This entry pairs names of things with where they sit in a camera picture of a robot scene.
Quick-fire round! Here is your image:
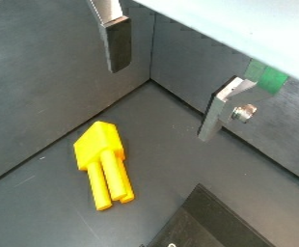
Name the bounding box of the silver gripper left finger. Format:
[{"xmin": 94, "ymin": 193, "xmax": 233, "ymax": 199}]
[{"xmin": 87, "ymin": 0, "xmax": 131, "ymax": 73}]

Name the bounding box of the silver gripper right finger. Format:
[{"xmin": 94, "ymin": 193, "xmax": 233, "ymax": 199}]
[{"xmin": 199, "ymin": 60, "xmax": 289, "ymax": 142}]

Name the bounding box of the yellow three prong object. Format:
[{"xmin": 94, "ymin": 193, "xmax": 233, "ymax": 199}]
[{"xmin": 74, "ymin": 121, "xmax": 134, "ymax": 210}]

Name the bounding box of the black curved fixture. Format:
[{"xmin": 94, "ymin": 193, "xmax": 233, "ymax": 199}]
[{"xmin": 147, "ymin": 183, "xmax": 277, "ymax": 247}]

